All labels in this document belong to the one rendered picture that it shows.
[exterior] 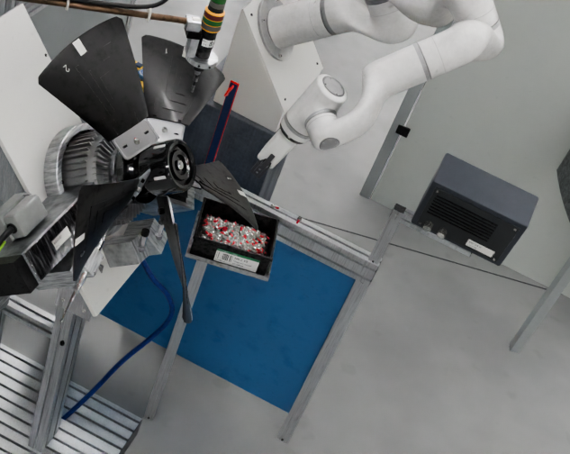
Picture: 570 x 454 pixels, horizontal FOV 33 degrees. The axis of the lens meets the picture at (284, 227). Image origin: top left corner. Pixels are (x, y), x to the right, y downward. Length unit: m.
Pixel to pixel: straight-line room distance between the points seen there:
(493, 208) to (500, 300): 1.80
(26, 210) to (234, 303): 1.08
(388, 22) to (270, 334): 1.02
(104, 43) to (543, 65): 2.19
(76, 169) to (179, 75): 0.35
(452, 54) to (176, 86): 0.64
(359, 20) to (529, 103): 1.38
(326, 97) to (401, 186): 2.13
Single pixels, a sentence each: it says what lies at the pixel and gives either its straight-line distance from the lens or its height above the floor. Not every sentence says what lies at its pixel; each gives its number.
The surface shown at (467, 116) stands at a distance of 4.02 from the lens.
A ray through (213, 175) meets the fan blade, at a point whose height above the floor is 1.06.
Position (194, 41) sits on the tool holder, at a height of 1.48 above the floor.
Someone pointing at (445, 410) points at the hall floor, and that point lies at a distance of 3.63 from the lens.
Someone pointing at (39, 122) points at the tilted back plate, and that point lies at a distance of 2.24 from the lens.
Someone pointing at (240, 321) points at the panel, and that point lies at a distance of 3.00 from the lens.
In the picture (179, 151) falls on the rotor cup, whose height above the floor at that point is 1.24.
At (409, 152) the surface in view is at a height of 0.31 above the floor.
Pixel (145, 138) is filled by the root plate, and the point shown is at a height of 1.25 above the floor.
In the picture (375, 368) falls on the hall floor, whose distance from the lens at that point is 3.62.
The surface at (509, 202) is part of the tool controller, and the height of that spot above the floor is 1.24.
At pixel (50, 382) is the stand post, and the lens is 2.73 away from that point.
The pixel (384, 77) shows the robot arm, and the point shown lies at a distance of 2.19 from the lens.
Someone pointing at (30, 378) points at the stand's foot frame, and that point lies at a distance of 3.13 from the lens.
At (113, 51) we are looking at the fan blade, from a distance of 2.08.
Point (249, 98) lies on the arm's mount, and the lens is 2.84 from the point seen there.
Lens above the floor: 2.55
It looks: 40 degrees down
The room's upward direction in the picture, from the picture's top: 22 degrees clockwise
